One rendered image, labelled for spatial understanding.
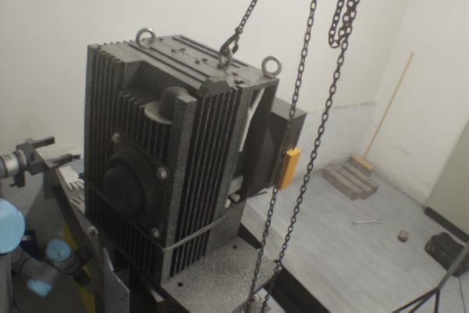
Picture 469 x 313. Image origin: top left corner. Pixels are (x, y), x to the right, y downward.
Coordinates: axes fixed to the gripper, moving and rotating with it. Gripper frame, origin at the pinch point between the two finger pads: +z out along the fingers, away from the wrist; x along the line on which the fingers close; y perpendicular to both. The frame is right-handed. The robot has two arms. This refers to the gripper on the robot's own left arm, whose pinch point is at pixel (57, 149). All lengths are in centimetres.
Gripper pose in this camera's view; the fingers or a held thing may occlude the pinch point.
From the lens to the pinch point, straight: 141.7
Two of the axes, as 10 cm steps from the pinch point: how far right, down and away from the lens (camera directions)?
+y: 2.1, -8.6, -4.6
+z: 6.2, -2.5, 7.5
